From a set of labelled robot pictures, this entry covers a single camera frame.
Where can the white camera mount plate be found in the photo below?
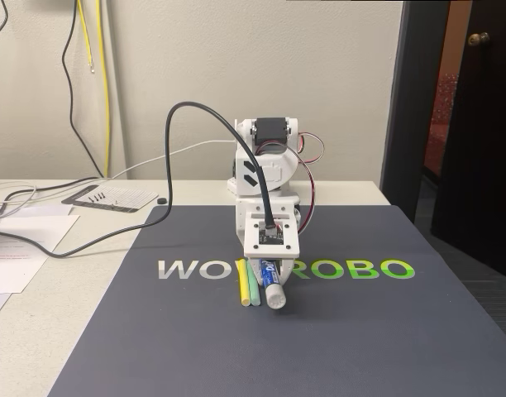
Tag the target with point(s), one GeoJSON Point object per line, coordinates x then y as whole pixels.
{"type": "Point", "coordinates": [286, 244]}

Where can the grey WOWROBO mat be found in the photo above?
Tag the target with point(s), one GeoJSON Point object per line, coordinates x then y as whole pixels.
{"type": "Point", "coordinates": [360, 331]}

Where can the blue capped white marker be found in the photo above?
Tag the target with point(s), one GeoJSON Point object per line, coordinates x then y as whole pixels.
{"type": "Point", "coordinates": [274, 295]}

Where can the dark brown door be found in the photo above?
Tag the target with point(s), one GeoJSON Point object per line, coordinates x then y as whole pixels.
{"type": "Point", "coordinates": [484, 144]}

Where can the printed white paper sheet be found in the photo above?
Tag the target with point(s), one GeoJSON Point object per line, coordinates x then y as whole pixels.
{"type": "Point", "coordinates": [13, 269]}

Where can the dark grey door frame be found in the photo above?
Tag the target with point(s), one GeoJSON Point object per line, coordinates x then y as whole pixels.
{"type": "Point", "coordinates": [402, 124]}

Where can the brass door knob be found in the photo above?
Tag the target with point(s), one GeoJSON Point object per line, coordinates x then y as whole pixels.
{"type": "Point", "coordinates": [479, 39]}

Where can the yellow chalk stick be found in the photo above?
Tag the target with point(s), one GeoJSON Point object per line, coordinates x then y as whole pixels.
{"type": "Point", "coordinates": [244, 289]}

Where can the green chalk stick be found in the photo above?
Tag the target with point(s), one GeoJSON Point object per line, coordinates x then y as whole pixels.
{"type": "Point", "coordinates": [254, 295]}

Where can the striped screw card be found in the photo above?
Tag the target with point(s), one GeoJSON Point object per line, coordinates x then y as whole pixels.
{"type": "Point", "coordinates": [125, 198]}

